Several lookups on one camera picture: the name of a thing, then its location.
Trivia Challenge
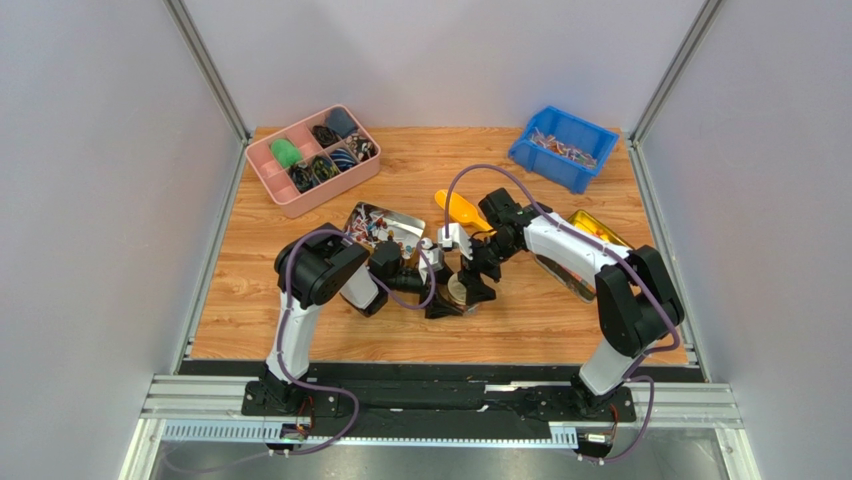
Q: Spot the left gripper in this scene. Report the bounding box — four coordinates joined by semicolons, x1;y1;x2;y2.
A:
384;262;464;319

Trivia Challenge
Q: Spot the white jar lid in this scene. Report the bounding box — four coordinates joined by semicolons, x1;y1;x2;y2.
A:
446;274;467;305

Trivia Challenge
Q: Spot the yellow plastic scoop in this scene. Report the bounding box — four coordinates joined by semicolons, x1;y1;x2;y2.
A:
439;193;494;235

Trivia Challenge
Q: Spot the gold tin of lollipops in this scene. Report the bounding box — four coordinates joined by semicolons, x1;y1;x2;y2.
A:
343;202;426;260

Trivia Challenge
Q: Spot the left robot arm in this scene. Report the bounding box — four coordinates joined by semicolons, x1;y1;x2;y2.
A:
258;223;459;414

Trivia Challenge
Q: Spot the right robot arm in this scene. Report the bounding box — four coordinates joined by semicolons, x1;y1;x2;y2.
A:
440;188;685;416

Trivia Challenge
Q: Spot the tin of gummy candies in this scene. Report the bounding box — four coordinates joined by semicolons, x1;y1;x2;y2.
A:
531;209;633;303

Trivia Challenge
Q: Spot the blue plastic bin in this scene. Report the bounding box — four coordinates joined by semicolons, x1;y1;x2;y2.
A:
508;106;619;194

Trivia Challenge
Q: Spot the pink compartment organizer box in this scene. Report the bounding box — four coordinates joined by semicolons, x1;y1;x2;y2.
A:
246;105;382;218

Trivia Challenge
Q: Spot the dark blue rolled sock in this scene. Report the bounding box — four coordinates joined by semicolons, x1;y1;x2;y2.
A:
325;107;358;138

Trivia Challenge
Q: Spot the green rolled sock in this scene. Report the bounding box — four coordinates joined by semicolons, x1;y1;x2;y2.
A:
269;138;303;169

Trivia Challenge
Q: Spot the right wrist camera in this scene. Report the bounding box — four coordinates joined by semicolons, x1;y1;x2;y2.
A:
436;223;473;260

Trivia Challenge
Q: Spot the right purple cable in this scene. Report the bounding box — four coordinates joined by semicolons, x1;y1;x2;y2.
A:
442;164;684;465

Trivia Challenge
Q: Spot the purple cable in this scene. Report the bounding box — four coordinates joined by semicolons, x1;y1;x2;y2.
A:
276;228;439;461
442;164;684;465

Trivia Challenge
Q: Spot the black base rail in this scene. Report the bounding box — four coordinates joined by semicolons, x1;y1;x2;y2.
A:
236;359;667;444

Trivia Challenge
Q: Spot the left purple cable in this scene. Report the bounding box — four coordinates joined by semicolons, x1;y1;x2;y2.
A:
276;228;439;461

